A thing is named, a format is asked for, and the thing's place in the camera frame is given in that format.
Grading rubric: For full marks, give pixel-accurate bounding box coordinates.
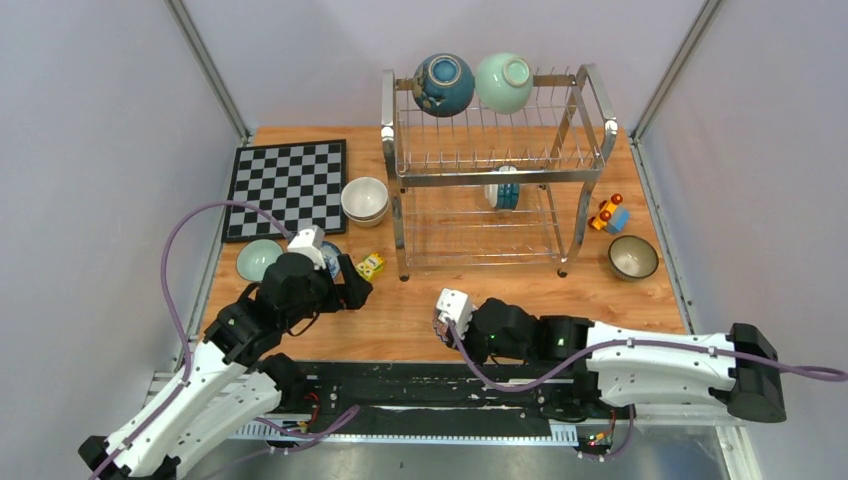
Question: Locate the white blue floral bowl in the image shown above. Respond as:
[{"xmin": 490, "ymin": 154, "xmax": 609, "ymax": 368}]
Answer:
[{"xmin": 321, "ymin": 240, "xmax": 341, "ymax": 278}]

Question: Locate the pale green striped bowl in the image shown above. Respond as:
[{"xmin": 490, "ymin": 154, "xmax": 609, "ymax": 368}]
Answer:
[{"xmin": 236, "ymin": 239, "xmax": 284, "ymax": 282}]

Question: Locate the cream bowl green leaf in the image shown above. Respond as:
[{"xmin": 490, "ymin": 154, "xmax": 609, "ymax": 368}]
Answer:
[{"xmin": 348, "ymin": 210, "xmax": 387, "ymax": 228}]

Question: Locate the plain cream bowl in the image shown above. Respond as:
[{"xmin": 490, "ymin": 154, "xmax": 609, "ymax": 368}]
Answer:
[{"xmin": 341, "ymin": 177, "xmax": 389, "ymax": 221}]

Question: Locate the dark patterned rim bowl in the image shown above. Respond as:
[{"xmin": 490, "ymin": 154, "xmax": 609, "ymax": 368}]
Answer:
[{"xmin": 607, "ymin": 235, "xmax": 660, "ymax": 282}]

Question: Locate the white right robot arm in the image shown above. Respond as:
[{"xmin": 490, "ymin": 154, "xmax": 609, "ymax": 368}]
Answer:
[{"xmin": 433, "ymin": 296, "xmax": 787, "ymax": 423}]

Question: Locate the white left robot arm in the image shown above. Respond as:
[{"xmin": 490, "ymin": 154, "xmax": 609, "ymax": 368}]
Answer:
[{"xmin": 78, "ymin": 252, "xmax": 373, "ymax": 479}]

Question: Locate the steel two-tier dish rack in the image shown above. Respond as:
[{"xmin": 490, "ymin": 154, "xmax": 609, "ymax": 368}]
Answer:
[{"xmin": 380, "ymin": 63, "xmax": 619, "ymax": 280}]

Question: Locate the yellow green toy block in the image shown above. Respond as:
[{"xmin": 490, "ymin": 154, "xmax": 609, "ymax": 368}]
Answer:
[{"xmin": 356, "ymin": 252, "xmax": 386, "ymax": 282}]

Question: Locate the black white chessboard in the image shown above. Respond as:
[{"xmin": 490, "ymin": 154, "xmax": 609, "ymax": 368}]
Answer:
[{"xmin": 228, "ymin": 139, "xmax": 348, "ymax": 234}]

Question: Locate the teal white striped bowl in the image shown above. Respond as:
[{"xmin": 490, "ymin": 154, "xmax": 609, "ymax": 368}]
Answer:
[{"xmin": 483, "ymin": 183, "xmax": 521, "ymax": 211}]

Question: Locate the orange blue toy car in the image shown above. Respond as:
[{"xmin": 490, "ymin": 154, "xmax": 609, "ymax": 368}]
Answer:
[{"xmin": 587, "ymin": 193, "xmax": 631, "ymax": 235}]

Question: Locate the dark blue glazed bowl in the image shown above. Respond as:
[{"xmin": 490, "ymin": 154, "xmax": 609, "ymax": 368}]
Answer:
[{"xmin": 411, "ymin": 53, "xmax": 475, "ymax": 118}]

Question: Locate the mint green glazed bowl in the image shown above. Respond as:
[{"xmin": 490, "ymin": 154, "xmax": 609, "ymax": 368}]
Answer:
[{"xmin": 475, "ymin": 52, "xmax": 534, "ymax": 115}]

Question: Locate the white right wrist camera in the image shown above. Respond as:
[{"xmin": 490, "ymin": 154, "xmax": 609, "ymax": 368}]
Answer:
[{"xmin": 433, "ymin": 288, "xmax": 474, "ymax": 335}]

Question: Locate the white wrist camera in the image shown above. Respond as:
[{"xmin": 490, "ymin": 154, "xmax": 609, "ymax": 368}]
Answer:
[
  {"xmin": 433, "ymin": 288, "xmax": 474, "ymax": 335},
  {"xmin": 286, "ymin": 225, "xmax": 326, "ymax": 270}
]

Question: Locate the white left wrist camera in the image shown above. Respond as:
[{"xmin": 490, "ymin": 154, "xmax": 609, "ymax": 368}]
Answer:
[{"xmin": 286, "ymin": 225, "xmax": 326, "ymax": 270}]

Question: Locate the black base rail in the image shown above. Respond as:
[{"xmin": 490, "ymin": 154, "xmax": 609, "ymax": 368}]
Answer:
[{"xmin": 262, "ymin": 362, "xmax": 631, "ymax": 440}]

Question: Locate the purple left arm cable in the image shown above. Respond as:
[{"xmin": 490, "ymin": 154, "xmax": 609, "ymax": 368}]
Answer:
[{"xmin": 86, "ymin": 200, "xmax": 362, "ymax": 480}]

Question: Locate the aluminium left frame post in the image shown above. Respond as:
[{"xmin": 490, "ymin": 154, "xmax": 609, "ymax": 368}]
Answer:
[{"xmin": 164, "ymin": 0, "xmax": 251, "ymax": 146}]

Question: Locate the aluminium frame post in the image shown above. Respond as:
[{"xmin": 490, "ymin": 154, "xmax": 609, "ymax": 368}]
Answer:
[
  {"xmin": 164, "ymin": 0, "xmax": 251, "ymax": 146},
  {"xmin": 630, "ymin": 0, "xmax": 725, "ymax": 143}
]

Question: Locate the aluminium right frame post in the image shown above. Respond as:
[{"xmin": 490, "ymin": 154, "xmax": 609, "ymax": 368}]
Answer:
[{"xmin": 630, "ymin": 0, "xmax": 725, "ymax": 143}]

